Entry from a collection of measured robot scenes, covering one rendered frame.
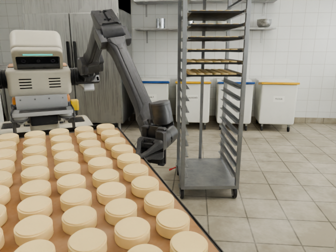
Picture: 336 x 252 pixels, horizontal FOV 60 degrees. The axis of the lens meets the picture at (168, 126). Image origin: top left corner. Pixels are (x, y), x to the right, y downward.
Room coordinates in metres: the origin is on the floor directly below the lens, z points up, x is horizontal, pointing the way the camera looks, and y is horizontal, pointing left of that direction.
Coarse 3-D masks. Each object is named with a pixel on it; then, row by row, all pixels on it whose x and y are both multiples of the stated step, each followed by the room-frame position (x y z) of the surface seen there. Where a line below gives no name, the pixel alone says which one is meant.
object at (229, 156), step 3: (219, 144) 2.76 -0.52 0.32; (222, 144) 2.73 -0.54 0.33; (222, 147) 2.66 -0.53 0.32; (225, 147) 2.60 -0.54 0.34; (225, 150) 2.58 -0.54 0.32; (225, 153) 2.50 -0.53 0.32; (228, 153) 2.47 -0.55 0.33; (228, 156) 2.42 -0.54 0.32; (231, 156) 2.36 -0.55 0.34; (231, 159) 2.35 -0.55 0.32; (231, 162) 2.28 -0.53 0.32; (234, 162) 2.25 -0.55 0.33; (234, 165) 2.21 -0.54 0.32
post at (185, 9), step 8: (184, 0) 2.18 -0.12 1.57; (184, 8) 2.18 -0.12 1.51; (184, 16) 2.18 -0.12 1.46; (184, 24) 2.18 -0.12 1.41; (184, 32) 2.18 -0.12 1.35; (184, 40) 2.18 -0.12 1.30; (184, 48) 2.18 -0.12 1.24; (184, 56) 2.18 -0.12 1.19; (184, 64) 2.18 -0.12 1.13; (184, 72) 2.18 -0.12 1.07; (184, 80) 2.18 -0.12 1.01; (184, 88) 2.19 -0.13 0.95; (184, 96) 2.18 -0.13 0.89; (184, 104) 2.19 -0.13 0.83; (184, 112) 2.18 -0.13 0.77; (184, 120) 2.18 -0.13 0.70; (184, 128) 2.19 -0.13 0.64; (184, 136) 2.19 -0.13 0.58; (184, 144) 2.19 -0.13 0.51; (184, 152) 2.19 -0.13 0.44; (184, 160) 2.19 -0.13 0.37; (184, 168) 2.19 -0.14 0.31
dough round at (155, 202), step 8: (152, 192) 0.45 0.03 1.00; (160, 192) 0.45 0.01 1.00; (144, 200) 0.43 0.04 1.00; (152, 200) 0.42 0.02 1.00; (160, 200) 0.42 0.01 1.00; (168, 200) 0.42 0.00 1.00; (144, 208) 0.42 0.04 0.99; (152, 208) 0.41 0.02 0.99; (160, 208) 0.41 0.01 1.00; (168, 208) 0.41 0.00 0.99
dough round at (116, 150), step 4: (120, 144) 0.66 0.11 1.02; (124, 144) 0.66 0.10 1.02; (112, 148) 0.63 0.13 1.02; (116, 148) 0.63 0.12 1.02; (120, 148) 0.64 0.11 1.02; (124, 148) 0.64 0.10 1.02; (128, 148) 0.64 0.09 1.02; (132, 148) 0.64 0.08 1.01; (112, 152) 0.63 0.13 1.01; (116, 152) 0.62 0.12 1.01; (120, 152) 0.62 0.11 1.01; (124, 152) 0.62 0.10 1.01; (128, 152) 0.62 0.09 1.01; (132, 152) 0.64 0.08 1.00; (112, 156) 0.63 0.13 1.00; (116, 156) 0.62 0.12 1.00
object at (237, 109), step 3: (222, 99) 2.77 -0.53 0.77; (225, 99) 2.70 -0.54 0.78; (225, 102) 2.61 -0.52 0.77; (228, 102) 2.57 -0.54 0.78; (231, 102) 2.47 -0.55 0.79; (228, 105) 2.46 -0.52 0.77; (231, 105) 2.46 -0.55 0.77; (234, 105) 2.36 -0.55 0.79; (234, 108) 2.33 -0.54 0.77; (237, 108) 2.26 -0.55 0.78; (237, 111) 2.21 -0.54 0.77
